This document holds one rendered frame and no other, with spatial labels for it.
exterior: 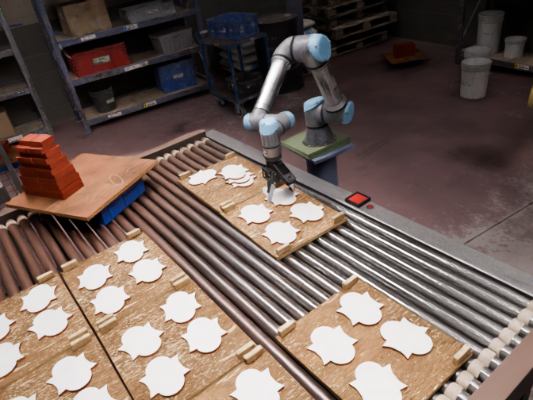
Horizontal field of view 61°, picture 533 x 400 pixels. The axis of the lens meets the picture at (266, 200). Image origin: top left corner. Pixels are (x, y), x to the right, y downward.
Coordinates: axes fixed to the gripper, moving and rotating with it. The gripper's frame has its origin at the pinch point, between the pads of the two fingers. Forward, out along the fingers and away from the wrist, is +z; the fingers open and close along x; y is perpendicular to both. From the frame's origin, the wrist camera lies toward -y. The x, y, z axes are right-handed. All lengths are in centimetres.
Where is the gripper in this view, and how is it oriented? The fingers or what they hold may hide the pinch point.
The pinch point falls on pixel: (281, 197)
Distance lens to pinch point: 195.0
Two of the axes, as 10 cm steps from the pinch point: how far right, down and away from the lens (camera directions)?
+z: 1.4, 8.4, 5.3
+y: -5.7, -3.7, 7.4
